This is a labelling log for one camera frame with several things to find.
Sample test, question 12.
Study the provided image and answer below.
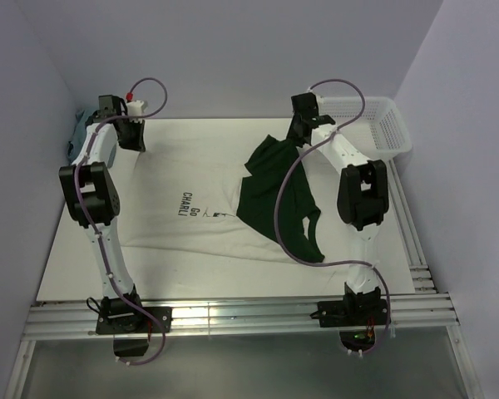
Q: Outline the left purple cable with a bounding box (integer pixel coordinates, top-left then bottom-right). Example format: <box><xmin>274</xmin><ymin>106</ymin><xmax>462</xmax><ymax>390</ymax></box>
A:
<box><xmin>74</xmin><ymin>77</ymin><xmax>170</xmax><ymax>368</ymax></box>

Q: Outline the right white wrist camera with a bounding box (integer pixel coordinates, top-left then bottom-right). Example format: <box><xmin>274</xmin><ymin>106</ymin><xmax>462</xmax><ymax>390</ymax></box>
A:
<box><xmin>306</xmin><ymin>89</ymin><xmax>325</xmax><ymax>109</ymax></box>

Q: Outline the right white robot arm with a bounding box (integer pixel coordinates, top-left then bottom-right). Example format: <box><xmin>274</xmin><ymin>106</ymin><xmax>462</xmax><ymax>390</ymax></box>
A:
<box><xmin>287</xmin><ymin>91</ymin><xmax>389</xmax><ymax>324</ymax></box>

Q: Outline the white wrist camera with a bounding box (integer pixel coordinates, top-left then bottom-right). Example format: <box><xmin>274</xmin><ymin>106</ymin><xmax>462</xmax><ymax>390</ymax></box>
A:
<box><xmin>306</xmin><ymin>89</ymin><xmax>325</xmax><ymax>109</ymax></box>
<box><xmin>125</xmin><ymin>91</ymin><xmax>148</xmax><ymax>119</ymax></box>

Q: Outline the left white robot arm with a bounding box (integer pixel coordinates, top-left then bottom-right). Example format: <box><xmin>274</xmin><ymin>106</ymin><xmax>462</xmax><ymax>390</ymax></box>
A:
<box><xmin>59</xmin><ymin>93</ymin><xmax>147</xmax><ymax>332</ymax></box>

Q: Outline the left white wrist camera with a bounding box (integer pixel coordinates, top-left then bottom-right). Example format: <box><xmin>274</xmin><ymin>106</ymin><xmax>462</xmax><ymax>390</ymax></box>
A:
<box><xmin>125</xmin><ymin>91</ymin><xmax>148</xmax><ymax>119</ymax></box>

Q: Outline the aluminium rail frame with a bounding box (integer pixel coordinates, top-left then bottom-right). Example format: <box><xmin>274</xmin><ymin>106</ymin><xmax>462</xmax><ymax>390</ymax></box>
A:
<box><xmin>6</xmin><ymin>174</ymin><xmax>483</xmax><ymax>398</ymax></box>

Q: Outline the crumpled light blue t-shirt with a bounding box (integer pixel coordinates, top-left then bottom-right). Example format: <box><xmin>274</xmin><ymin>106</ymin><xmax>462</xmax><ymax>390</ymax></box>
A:
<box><xmin>67</xmin><ymin>107</ymin><xmax>96</xmax><ymax>165</ymax></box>

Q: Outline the purple cable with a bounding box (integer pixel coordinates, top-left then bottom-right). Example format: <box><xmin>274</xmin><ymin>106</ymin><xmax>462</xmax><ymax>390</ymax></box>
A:
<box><xmin>274</xmin><ymin>78</ymin><xmax>392</xmax><ymax>357</ymax></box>
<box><xmin>74</xmin><ymin>77</ymin><xmax>170</xmax><ymax>368</ymax></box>

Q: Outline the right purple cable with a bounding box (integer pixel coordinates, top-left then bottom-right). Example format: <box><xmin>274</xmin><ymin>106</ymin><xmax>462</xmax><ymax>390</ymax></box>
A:
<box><xmin>274</xmin><ymin>78</ymin><xmax>392</xmax><ymax>357</ymax></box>

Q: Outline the white plastic perforated basket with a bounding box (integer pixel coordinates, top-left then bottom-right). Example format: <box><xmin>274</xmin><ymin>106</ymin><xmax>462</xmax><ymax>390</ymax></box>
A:
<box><xmin>319</xmin><ymin>96</ymin><xmax>413</xmax><ymax>160</ymax></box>

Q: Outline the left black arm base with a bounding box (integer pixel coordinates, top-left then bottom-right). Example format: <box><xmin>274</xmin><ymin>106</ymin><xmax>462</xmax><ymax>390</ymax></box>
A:
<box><xmin>86</xmin><ymin>298</ymin><xmax>172</xmax><ymax>361</ymax></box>

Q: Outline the white green raglan t-shirt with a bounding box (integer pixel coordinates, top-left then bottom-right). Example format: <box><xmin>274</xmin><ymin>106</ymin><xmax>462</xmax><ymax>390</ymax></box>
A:
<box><xmin>120</xmin><ymin>135</ymin><xmax>325</xmax><ymax>263</ymax></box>

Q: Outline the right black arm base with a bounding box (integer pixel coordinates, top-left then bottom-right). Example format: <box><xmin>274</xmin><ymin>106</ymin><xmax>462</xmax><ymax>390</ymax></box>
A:
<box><xmin>309</xmin><ymin>288</ymin><xmax>391</xmax><ymax>355</ymax></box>

